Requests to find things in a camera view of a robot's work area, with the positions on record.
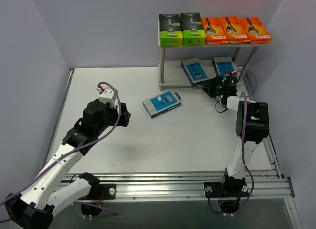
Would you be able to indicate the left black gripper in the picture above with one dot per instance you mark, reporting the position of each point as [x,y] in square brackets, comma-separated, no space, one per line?
[124,114]

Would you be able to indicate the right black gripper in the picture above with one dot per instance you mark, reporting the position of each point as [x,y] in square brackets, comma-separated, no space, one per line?
[213,88]

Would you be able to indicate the blue razor box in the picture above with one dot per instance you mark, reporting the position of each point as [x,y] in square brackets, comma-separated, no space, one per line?
[195,72]
[223,66]
[162,103]

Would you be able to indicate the black green razor box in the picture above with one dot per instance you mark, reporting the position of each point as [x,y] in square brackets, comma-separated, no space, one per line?
[192,29]
[170,31]

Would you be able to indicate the orange razor box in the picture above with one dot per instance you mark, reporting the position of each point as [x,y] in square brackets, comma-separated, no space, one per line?
[234,30]
[256,31]
[214,31]

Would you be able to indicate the orange razor box front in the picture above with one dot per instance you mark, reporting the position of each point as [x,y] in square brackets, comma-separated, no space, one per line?
[234,30]

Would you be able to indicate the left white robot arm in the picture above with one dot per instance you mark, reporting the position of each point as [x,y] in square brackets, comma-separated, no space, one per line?
[36,206]

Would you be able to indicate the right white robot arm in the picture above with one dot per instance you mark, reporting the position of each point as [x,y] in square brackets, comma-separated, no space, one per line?
[252,126]

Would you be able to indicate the white two-tier shelf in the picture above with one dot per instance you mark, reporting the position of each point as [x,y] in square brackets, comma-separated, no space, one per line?
[172,76]

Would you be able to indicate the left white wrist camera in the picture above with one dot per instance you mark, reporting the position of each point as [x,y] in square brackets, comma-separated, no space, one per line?
[107,95]

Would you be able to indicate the aluminium rail frame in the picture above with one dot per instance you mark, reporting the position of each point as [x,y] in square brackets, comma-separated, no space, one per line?
[181,186]

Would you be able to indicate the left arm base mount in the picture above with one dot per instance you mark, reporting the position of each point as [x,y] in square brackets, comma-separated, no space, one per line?
[103,190]

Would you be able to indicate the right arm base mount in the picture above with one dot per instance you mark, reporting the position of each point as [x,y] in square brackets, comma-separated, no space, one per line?
[224,202]

